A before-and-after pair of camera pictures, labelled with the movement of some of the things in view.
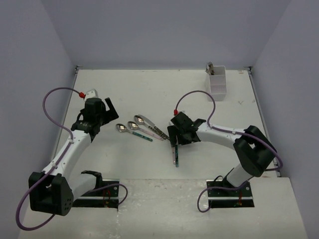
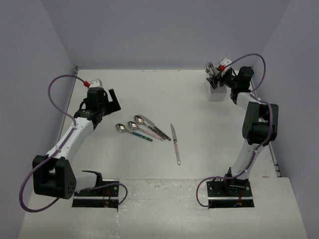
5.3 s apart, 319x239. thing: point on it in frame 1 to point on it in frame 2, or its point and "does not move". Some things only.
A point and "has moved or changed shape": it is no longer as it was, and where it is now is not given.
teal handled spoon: (121, 127) does not move
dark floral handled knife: (157, 129) does not move
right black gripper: (174, 131) to (222, 75)
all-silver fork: (210, 64) does not move
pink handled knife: (174, 157) has moved or changed shape
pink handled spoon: (133, 126) does not move
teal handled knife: (177, 157) to (214, 81)
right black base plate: (226, 198) does not move
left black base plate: (106, 197) does not move
